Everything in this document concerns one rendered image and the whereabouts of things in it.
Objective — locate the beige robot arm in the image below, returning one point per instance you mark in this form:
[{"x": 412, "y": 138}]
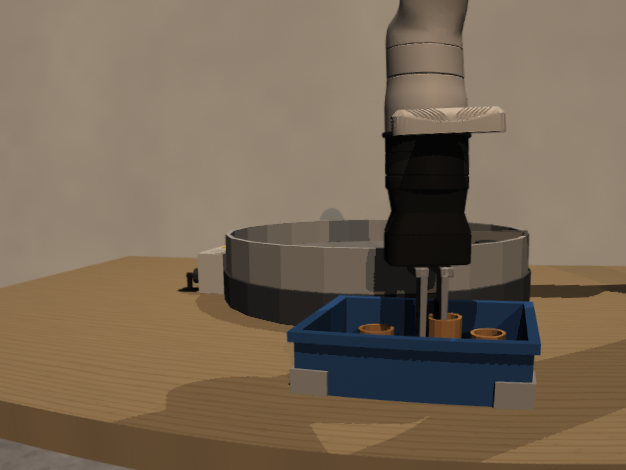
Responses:
[{"x": 425, "y": 36}]

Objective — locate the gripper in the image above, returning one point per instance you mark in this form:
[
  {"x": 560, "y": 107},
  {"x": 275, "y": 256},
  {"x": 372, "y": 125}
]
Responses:
[{"x": 427, "y": 179}]

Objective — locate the dark blue crate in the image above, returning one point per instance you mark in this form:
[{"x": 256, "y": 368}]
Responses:
[{"x": 332, "y": 359}]

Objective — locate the bronze bushing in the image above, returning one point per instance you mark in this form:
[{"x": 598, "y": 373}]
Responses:
[
  {"x": 483, "y": 333},
  {"x": 445, "y": 328},
  {"x": 374, "y": 328}
]

